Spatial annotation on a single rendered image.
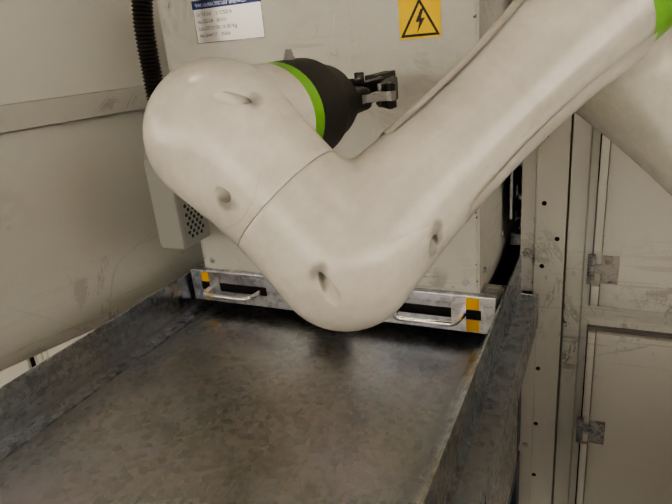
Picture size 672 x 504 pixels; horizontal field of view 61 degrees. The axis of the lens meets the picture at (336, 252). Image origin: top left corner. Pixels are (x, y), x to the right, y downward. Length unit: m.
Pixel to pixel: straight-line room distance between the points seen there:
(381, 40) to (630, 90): 0.31
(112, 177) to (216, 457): 0.59
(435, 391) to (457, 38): 0.45
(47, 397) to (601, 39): 0.78
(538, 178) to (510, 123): 0.54
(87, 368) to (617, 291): 0.82
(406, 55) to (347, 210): 0.45
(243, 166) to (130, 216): 0.78
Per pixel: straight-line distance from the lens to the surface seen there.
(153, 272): 1.20
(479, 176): 0.43
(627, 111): 0.71
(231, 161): 0.39
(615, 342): 1.06
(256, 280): 0.99
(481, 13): 0.80
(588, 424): 1.16
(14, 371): 2.01
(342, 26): 0.84
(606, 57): 0.51
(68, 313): 1.13
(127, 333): 0.98
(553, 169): 0.98
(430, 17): 0.79
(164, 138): 0.41
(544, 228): 1.01
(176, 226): 0.91
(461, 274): 0.86
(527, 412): 1.17
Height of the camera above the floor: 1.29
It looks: 20 degrees down
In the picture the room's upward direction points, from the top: 5 degrees counter-clockwise
